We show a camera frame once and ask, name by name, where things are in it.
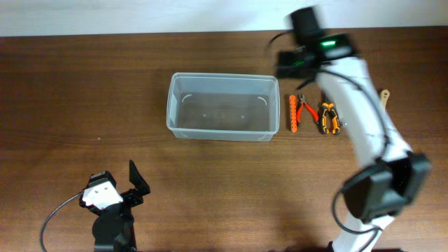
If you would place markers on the red handled small cutters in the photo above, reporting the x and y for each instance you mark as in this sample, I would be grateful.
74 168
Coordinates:
303 104

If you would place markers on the orange black handled pliers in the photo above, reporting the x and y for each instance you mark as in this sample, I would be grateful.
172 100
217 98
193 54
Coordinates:
328 118

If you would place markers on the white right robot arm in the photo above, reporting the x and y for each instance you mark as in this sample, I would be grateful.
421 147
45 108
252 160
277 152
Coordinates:
391 174

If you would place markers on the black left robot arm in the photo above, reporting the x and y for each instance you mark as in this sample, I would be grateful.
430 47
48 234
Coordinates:
113 229

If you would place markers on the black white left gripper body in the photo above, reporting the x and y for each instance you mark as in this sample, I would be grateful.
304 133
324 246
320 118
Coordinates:
132 198

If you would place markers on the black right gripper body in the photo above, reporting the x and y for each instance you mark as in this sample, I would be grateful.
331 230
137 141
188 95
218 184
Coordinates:
292 61

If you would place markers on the orange bit holder strip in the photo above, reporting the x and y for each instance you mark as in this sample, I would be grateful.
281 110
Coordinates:
293 115

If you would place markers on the clear plastic container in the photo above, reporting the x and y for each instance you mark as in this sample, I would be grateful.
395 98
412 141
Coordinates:
223 106

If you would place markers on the red scraper wooden handle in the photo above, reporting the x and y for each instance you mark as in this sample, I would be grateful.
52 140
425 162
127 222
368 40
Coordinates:
384 97

